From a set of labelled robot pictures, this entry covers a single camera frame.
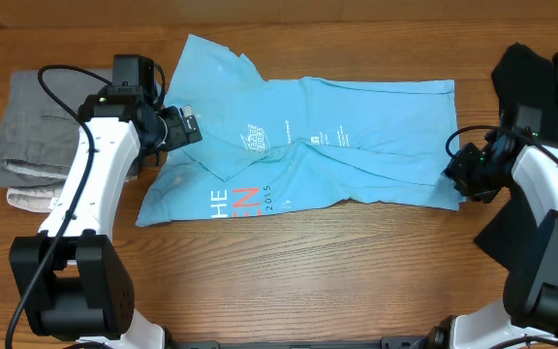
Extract light blue printed t-shirt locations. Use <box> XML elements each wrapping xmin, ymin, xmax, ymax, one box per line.
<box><xmin>137</xmin><ymin>35</ymin><xmax>461</xmax><ymax>227</ymax></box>

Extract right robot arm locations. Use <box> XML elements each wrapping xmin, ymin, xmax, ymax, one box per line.
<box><xmin>416</xmin><ymin>126</ymin><xmax>558</xmax><ymax>348</ymax></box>

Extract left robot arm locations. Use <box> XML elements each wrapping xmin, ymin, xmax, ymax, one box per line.
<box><xmin>5</xmin><ymin>95</ymin><xmax>202</xmax><ymax>348</ymax></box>

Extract black garment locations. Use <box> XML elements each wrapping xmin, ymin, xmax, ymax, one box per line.
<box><xmin>472</xmin><ymin>42</ymin><xmax>558</xmax><ymax>272</ymax></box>

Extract folded grey trousers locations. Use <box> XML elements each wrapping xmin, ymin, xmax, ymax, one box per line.
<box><xmin>0</xmin><ymin>70</ymin><xmax>144</xmax><ymax>189</ymax></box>

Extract folded beige trousers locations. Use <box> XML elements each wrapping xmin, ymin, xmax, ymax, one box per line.
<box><xmin>3</xmin><ymin>161</ymin><xmax>71</xmax><ymax>213</ymax></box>

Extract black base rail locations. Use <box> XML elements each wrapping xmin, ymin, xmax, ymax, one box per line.
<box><xmin>166</xmin><ymin>335</ymin><xmax>428</xmax><ymax>349</ymax></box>

